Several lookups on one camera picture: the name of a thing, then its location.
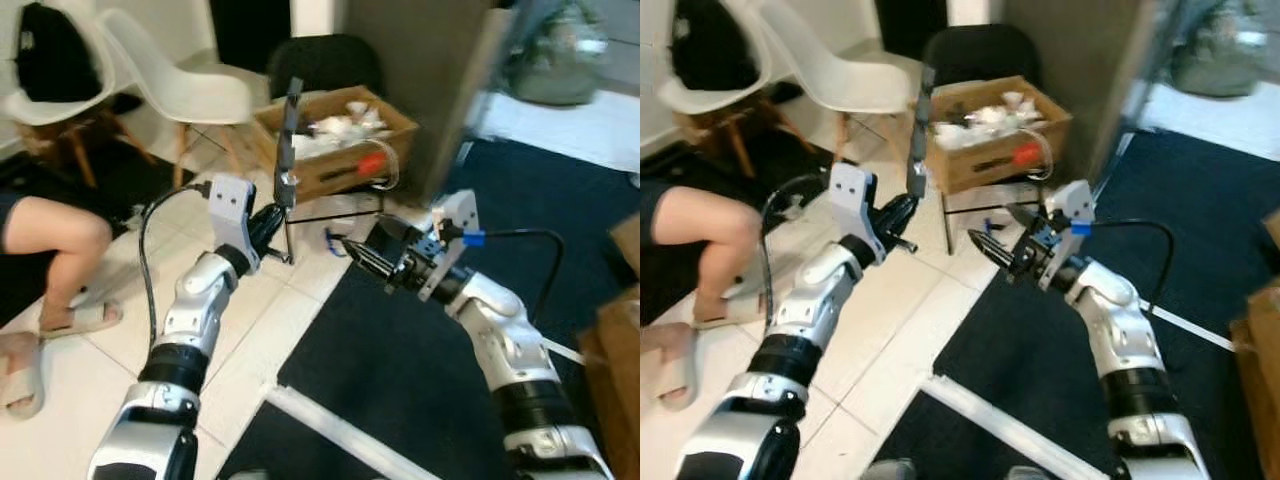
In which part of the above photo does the long black strip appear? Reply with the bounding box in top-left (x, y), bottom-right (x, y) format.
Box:
top-left (274, 77), bottom-right (305, 213)
top-left (906, 64), bottom-right (938, 199)

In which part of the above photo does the white crumpled paper trash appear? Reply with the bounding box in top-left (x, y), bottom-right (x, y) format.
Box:
top-left (298, 99), bottom-right (393, 153)
top-left (938, 91), bottom-right (1048, 143)

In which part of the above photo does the open brown cardboard box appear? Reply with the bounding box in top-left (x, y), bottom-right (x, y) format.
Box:
top-left (924, 74), bottom-right (1074, 197)
top-left (251, 84), bottom-right (420, 203)

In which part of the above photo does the black floor mat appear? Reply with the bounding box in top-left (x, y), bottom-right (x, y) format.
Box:
top-left (214, 136), bottom-right (641, 480)
top-left (868, 130), bottom-right (1280, 480)

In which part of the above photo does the white shell chair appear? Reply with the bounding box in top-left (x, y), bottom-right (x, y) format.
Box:
top-left (94, 7), bottom-right (257, 188)
top-left (0, 0), bottom-right (153, 189)
top-left (750, 0), bottom-right (927, 166)
top-left (655, 0), bottom-right (793, 179)

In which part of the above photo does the black chair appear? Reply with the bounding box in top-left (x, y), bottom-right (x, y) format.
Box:
top-left (921, 23), bottom-right (1042, 89)
top-left (267, 33), bottom-right (384, 102)

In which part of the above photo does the white floor strip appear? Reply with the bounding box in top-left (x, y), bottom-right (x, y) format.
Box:
top-left (260, 384), bottom-right (403, 480)
top-left (918, 374), bottom-right (1086, 480)

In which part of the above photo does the seated person's bare leg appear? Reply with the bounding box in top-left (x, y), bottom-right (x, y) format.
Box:
top-left (0, 194), bottom-right (114, 333)
top-left (648, 185), bottom-right (768, 323)

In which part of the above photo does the beige slipper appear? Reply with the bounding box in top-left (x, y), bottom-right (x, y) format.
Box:
top-left (688, 290), bottom-right (769, 331)
top-left (0, 331), bottom-right (47, 422)
top-left (654, 323), bottom-right (703, 412)
top-left (38, 299), bottom-right (124, 340)

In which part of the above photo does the black backpack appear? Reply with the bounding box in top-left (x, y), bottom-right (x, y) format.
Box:
top-left (17, 2), bottom-right (102, 104)
top-left (671, 0), bottom-right (760, 92)

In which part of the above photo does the tall brown cardboard box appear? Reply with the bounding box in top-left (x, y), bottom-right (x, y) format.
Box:
top-left (578, 285), bottom-right (641, 480)
top-left (1228, 280), bottom-right (1280, 480)

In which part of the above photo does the grey sack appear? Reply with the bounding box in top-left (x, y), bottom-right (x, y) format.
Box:
top-left (503, 0), bottom-right (608, 107)
top-left (1168, 0), bottom-right (1268, 98)

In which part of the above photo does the black wire stand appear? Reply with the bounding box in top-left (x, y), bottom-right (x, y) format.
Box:
top-left (940, 172), bottom-right (1053, 259)
top-left (284, 180), bottom-right (393, 265)

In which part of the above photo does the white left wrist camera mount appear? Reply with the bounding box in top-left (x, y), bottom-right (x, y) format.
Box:
top-left (206, 172), bottom-right (259, 264)
top-left (827, 162), bottom-right (880, 253)

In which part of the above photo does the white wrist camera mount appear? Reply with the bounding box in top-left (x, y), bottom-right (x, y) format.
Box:
top-left (1038, 179), bottom-right (1097, 292)
top-left (417, 189), bottom-right (480, 302)
top-left (206, 172), bottom-right (259, 264)
top-left (827, 162), bottom-right (880, 253)

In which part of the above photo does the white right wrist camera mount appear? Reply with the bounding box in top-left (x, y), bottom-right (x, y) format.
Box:
top-left (1038, 179), bottom-right (1097, 292)
top-left (417, 189), bottom-right (480, 302)

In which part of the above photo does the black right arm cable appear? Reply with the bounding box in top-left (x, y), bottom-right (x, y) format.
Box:
top-left (1082, 217), bottom-right (1177, 317)
top-left (462, 227), bottom-right (567, 323)

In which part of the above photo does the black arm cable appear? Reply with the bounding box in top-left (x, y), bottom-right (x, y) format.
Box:
top-left (1082, 217), bottom-right (1177, 317)
top-left (760, 172), bottom-right (833, 326)
top-left (137, 181), bottom-right (213, 353)
top-left (462, 227), bottom-right (567, 323)

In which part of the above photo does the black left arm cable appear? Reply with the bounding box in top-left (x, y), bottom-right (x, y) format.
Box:
top-left (137, 181), bottom-right (213, 353)
top-left (760, 172), bottom-right (833, 326)

